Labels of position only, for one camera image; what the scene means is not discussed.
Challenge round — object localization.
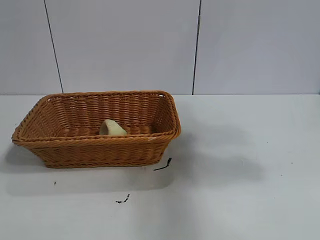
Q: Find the thin black debris strand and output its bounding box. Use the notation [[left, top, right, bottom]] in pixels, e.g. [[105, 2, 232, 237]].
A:
[[153, 157, 173, 172]]

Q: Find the black debris specks trail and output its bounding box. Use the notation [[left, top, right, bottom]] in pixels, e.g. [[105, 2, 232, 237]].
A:
[[115, 193, 131, 204]]

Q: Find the pale yellow egg yolk pastry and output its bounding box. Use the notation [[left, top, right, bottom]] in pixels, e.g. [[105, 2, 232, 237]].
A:
[[99, 119, 128, 137]]

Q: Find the brown woven wicker basket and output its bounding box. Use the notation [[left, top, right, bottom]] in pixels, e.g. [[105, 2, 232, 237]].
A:
[[11, 90, 182, 169]]

